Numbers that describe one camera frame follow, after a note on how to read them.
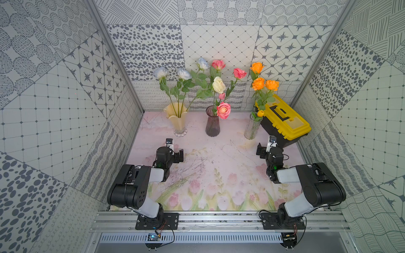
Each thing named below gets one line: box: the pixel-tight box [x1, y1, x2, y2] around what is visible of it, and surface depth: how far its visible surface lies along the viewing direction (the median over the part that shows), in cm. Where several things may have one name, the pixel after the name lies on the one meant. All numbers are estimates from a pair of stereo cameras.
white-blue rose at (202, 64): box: [195, 57, 211, 89], surface depth 87 cm
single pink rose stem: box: [211, 99, 232, 120], surface depth 75 cm
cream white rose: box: [212, 76, 227, 110], surface depth 80 cm
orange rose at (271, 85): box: [264, 80, 280, 103], surface depth 87 cm
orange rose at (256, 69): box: [249, 62, 265, 81], surface depth 87 cm
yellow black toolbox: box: [254, 93, 312, 149], surface depth 95 cm
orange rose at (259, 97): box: [252, 76, 268, 110], surface depth 85 cm
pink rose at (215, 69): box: [209, 59, 226, 83], surface depth 90 cm
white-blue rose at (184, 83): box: [176, 67, 196, 118], surface depth 92 cm
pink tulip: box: [218, 92, 226, 104], surface depth 90 cm
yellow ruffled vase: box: [163, 102, 189, 138], surface depth 97 cm
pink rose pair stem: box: [224, 67, 247, 99], surface depth 81 cm
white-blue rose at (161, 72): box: [153, 66, 178, 117], surface depth 93 cm
